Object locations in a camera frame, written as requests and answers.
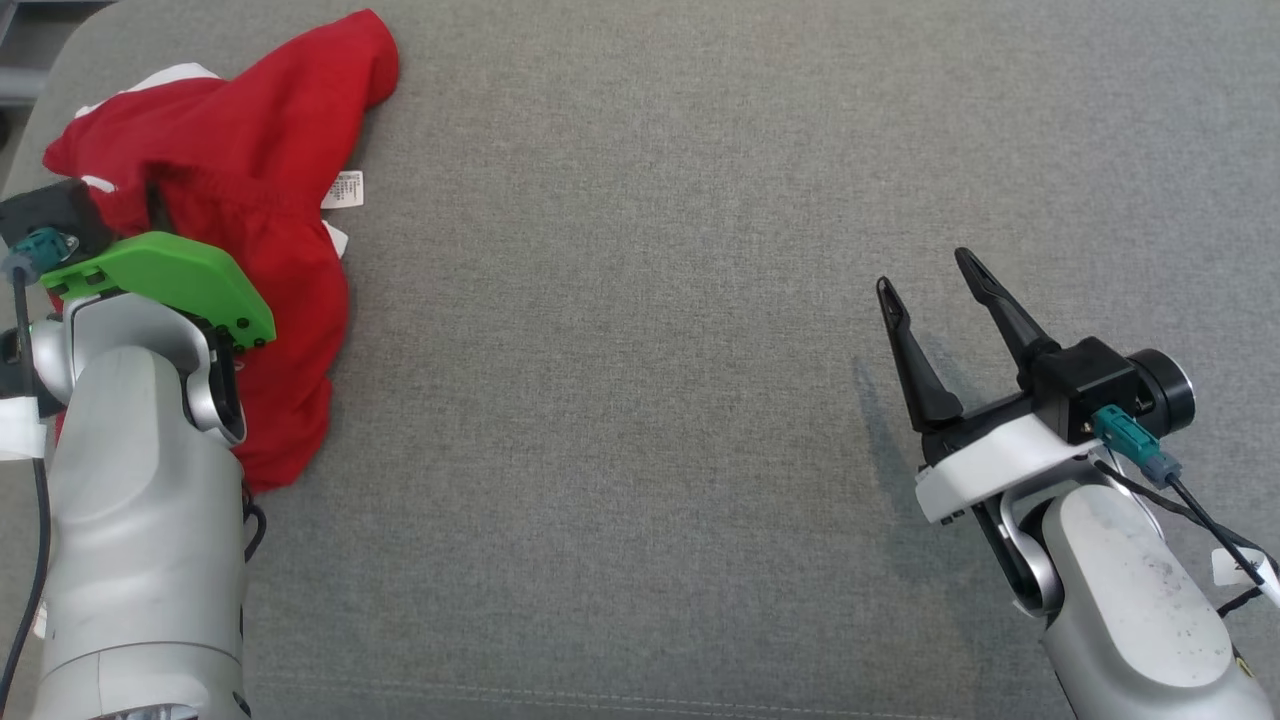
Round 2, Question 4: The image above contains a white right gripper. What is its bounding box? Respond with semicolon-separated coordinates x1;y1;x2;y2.
876;247;1101;526

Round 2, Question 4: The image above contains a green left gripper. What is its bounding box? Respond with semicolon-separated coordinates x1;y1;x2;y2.
40;183;277;351

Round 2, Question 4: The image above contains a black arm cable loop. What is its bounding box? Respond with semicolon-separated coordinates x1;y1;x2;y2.
240;488;267;563

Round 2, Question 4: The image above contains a black cable with teal plug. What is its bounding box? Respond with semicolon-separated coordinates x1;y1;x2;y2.
0;228;79;706
1092;405;1280;601

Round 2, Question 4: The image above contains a red jersey with black number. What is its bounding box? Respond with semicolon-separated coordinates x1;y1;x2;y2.
43;8;401;236

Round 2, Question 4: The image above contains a grey fabric sofa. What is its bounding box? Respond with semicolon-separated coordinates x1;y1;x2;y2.
0;0;1280;720

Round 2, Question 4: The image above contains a white paper cable tag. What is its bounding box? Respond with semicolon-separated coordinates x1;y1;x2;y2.
0;398;47;461
1210;548;1280;606

